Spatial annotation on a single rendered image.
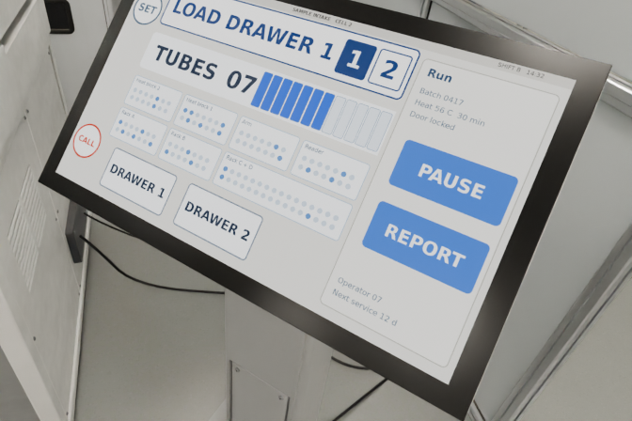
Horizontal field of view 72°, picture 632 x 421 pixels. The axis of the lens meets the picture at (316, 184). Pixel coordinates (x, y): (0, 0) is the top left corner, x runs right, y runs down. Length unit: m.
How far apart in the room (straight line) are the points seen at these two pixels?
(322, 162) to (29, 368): 0.86
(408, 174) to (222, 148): 0.19
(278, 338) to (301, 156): 0.32
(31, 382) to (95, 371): 0.43
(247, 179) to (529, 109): 0.26
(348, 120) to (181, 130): 0.18
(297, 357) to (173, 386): 0.87
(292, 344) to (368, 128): 0.36
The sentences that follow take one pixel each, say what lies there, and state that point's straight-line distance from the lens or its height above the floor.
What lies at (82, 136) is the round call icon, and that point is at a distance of 0.58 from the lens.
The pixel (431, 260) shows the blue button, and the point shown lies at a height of 1.04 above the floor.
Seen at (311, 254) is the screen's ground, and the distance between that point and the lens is 0.40.
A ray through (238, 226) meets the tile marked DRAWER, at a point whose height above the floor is 1.01.
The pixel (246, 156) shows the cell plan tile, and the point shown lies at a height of 1.06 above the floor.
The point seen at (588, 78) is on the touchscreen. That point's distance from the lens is 0.43.
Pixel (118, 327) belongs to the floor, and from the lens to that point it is 1.66.
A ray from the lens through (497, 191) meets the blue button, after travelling 0.39.
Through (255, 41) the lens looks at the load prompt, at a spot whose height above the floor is 1.15.
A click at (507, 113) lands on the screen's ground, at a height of 1.15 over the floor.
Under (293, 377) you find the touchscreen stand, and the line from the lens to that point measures 0.71.
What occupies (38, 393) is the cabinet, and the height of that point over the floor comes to 0.31.
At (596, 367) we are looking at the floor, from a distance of 1.93.
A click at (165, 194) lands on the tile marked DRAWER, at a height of 1.00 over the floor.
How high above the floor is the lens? 1.30
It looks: 35 degrees down
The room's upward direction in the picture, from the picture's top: 8 degrees clockwise
